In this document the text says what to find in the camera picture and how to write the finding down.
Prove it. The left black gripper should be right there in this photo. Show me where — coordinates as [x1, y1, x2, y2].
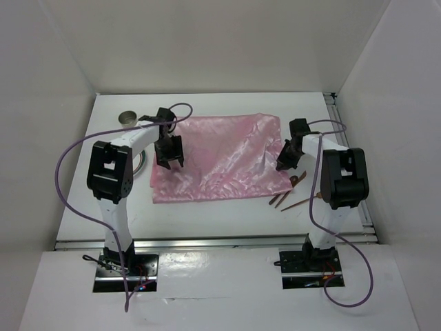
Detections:
[152, 134, 183, 169]

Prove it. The pink satin rose cloth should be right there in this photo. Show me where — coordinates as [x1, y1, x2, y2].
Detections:
[150, 113, 291, 204]

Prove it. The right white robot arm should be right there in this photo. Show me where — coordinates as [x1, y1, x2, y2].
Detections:
[276, 118, 369, 272]

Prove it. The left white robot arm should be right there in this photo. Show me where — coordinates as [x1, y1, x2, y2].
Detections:
[87, 108, 184, 275]

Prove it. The wooden knife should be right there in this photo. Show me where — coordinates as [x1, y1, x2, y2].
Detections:
[275, 171, 307, 208]

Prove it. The white plate with coloured rim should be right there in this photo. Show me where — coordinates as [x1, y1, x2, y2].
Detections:
[133, 150, 147, 177]

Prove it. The small metal cup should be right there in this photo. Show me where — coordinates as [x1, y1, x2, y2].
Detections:
[118, 110, 138, 128]

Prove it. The right side aluminium rail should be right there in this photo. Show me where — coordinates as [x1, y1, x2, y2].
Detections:
[323, 91, 378, 244]

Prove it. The aluminium rail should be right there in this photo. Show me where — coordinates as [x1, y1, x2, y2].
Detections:
[54, 234, 378, 252]
[323, 91, 378, 244]

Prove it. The front aluminium rail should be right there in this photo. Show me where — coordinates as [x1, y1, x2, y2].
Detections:
[54, 234, 378, 252]

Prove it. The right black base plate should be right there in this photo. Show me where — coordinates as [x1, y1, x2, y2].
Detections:
[273, 250, 345, 290]

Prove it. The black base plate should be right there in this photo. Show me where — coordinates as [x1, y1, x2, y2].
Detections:
[273, 250, 345, 290]
[88, 252, 159, 293]

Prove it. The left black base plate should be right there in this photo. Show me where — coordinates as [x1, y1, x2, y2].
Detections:
[88, 252, 159, 293]

